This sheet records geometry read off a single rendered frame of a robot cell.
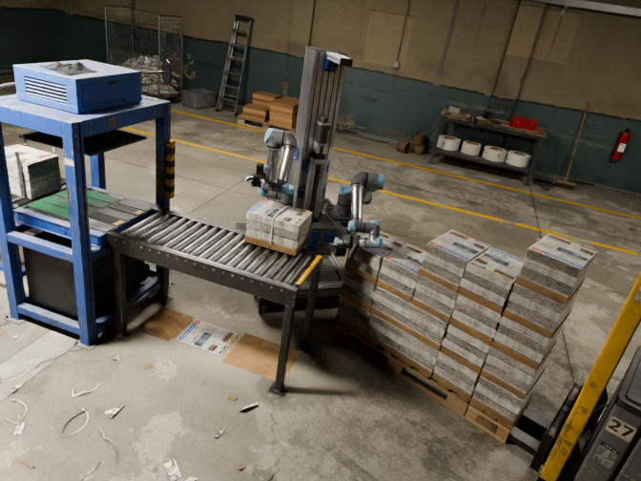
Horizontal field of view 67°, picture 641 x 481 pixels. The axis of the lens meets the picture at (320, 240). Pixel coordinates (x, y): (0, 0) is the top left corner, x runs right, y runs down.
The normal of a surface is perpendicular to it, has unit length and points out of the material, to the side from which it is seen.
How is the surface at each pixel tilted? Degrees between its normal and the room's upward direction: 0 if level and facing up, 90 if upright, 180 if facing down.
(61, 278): 90
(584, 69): 90
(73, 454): 0
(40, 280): 90
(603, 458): 90
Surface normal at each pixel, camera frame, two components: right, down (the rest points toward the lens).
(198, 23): -0.31, 0.37
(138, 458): 0.14, -0.89
